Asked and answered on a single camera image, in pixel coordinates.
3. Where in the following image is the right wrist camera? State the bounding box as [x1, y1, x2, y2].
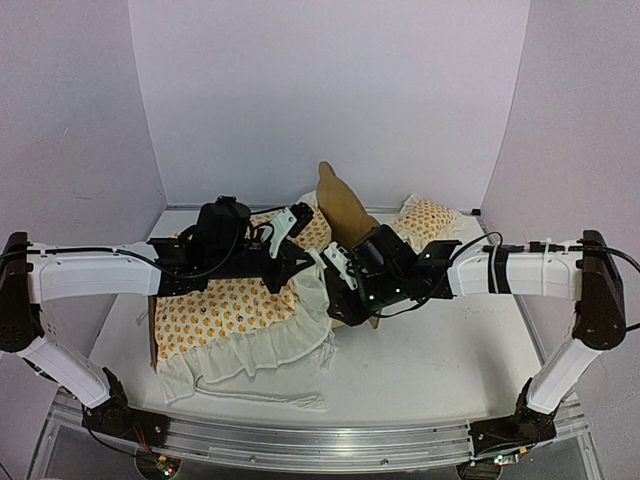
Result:
[322, 242, 358, 291]

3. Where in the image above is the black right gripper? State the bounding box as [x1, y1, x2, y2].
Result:
[328, 270, 407, 328]

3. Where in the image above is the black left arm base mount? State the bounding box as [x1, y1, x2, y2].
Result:
[82, 367, 170, 447]

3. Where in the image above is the small duck print pillow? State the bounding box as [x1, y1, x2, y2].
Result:
[387, 195, 465, 253]

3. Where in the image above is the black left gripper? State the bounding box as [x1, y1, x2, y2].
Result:
[208, 240, 317, 295]

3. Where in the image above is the aluminium front rail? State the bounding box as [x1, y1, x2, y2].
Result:
[29, 391, 600, 479]

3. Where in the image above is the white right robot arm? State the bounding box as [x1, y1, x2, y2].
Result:
[322, 225, 639, 443]

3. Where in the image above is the duck print mattress cushion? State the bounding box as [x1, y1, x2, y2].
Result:
[134, 192, 341, 414]

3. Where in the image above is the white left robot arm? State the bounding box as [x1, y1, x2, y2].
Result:
[1, 196, 313, 437]

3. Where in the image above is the wooden pet bed frame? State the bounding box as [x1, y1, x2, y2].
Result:
[151, 162, 378, 370]

